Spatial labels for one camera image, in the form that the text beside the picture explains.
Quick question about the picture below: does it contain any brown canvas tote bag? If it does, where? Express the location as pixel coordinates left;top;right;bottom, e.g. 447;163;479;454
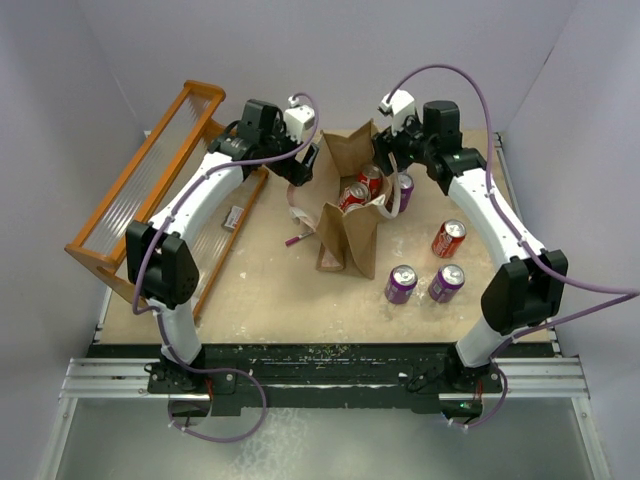
287;120;397;279

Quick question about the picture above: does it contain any orange wooden framed tray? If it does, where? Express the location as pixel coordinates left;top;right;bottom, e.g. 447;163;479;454
65;80;268;317

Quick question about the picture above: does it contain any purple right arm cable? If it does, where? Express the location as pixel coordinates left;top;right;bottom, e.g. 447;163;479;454
389;63;640;431

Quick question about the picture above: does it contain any small purple marker pen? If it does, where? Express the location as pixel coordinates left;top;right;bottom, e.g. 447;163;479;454
285;231;314;247

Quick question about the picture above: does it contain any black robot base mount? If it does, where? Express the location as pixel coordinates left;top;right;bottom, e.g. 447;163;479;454
87;342;556;419

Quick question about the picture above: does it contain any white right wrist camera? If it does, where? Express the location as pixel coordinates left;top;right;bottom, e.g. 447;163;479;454
378;89;416;136

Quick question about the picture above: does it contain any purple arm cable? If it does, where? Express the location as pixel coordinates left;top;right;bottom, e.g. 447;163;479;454
131;90;320;444
389;63;640;431

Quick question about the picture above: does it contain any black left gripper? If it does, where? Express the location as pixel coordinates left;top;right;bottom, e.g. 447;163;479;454
260;120;317;186

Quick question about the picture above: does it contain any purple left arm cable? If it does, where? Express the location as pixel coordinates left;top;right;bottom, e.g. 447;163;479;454
131;90;320;444

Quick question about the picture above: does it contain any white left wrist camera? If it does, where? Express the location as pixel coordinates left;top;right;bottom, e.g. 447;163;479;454
283;96;315;144

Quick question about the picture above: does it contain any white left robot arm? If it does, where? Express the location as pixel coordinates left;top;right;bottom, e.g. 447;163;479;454
125;93;318;392

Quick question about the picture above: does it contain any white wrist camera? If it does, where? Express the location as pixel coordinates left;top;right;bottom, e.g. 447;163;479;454
378;89;416;136
283;96;315;144

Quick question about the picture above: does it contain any purple soda can front right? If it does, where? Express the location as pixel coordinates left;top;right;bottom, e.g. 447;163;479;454
428;264;465;303

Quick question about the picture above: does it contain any red cola can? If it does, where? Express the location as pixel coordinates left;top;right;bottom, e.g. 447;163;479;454
431;219;466;258
339;182;370;213
357;164;383;200

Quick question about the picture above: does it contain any small brown packet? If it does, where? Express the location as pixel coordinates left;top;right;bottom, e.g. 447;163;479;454
222;205;244;232

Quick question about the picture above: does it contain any aluminium front rail frame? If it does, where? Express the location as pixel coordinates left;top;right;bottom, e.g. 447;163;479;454
37;343;612;479

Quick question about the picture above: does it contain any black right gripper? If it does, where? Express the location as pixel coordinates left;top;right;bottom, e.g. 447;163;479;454
370;110;433;177

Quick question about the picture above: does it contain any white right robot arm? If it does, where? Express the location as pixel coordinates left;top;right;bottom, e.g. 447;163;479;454
372;90;568;391

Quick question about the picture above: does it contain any purple soda can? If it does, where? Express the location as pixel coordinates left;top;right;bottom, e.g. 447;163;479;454
397;172;414;213
384;264;418;305
428;264;465;303

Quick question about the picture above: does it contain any purple soda can front left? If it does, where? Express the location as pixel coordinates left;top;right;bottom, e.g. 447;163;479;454
384;264;418;305

